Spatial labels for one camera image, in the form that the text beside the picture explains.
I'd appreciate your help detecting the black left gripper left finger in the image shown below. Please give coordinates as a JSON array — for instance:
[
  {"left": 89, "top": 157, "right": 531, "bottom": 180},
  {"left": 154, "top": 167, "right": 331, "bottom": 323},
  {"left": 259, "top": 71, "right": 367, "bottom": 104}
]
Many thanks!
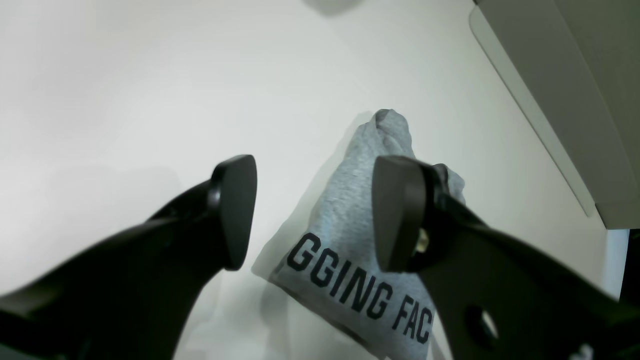
[{"left": 0, "top": 154, "right": 258, "bottom": 360}]

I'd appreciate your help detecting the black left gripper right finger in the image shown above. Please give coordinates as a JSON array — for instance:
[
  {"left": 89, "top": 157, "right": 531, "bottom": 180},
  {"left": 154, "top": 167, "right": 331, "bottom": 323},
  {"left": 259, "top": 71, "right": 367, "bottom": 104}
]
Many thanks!
[{"left": 372, "top": 155, "right": 640, "bottom": 360}]

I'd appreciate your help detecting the grey T-shirt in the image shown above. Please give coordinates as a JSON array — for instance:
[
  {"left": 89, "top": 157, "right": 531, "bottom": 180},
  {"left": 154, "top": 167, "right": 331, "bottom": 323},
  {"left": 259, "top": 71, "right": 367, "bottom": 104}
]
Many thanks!
[{"left": 269, "top": 109, "right": 435, "bottom": 360}]

